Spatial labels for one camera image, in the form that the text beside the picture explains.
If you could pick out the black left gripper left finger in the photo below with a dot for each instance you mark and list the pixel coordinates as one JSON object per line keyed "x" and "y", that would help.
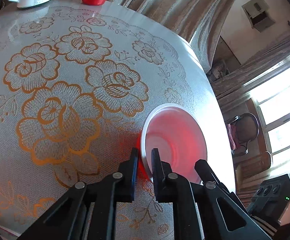
{"x": 88, "y": 211}

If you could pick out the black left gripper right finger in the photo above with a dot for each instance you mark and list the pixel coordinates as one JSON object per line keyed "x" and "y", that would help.
{"x": 202, "y": 211}

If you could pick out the red plastic bowl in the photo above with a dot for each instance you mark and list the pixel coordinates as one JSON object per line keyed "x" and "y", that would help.
{"x": 178, "y": 137}

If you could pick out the large purple floral plate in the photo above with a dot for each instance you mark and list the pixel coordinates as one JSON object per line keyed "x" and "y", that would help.
{"x": 6, "y": 233}

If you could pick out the dark round-back chair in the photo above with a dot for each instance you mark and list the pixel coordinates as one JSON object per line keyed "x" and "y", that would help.
{"x": 241, "y": 130}

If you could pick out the grey window curtain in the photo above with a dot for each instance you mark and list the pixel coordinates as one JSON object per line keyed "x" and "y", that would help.
{"x": 232, "y": 89}

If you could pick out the lace tablecloth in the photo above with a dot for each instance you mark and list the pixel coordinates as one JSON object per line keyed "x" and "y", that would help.
{"x": 61, "y": 123}

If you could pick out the wall electrical box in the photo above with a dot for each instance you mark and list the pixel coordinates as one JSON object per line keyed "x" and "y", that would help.
{"x": 257, "y": 14}

